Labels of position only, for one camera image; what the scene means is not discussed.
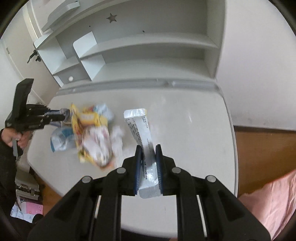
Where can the white desk hutch shelf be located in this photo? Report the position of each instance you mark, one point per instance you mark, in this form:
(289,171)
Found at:
(125,40)

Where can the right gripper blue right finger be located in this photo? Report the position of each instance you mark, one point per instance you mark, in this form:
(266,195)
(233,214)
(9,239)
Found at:
(159,162)

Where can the crumpled white paper scraps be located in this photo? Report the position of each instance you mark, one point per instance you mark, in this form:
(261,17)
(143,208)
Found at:
(116,137)

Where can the pink bed cover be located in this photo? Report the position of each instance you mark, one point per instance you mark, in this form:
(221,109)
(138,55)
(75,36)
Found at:
(273,204)

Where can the person's left hand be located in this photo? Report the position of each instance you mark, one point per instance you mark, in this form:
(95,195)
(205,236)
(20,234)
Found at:
(10,134)

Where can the white door with black handle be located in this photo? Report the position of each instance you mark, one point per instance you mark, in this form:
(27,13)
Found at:
(20,46)

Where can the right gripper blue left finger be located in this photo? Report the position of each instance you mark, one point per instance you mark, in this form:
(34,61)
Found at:
(137,169)

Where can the pink white box on floor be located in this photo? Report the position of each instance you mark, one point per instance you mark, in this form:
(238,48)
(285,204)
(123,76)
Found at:
(26,210)

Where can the grey crate on floor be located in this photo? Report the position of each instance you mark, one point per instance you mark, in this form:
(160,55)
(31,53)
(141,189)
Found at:
(26,185)

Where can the blue white striped snack bag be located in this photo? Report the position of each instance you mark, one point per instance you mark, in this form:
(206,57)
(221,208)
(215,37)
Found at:
(62,139)

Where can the yellow snack bag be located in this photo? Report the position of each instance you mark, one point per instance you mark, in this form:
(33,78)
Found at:
(91,134)

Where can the silver white foil wrapper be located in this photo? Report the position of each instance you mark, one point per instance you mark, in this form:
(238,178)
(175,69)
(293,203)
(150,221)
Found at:
(138,124)

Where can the crumpled blue white paper wrapper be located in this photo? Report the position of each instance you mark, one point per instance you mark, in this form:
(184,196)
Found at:
(103,109)

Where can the grey drawer with white knob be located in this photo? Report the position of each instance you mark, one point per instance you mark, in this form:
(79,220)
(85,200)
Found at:
(72,75)

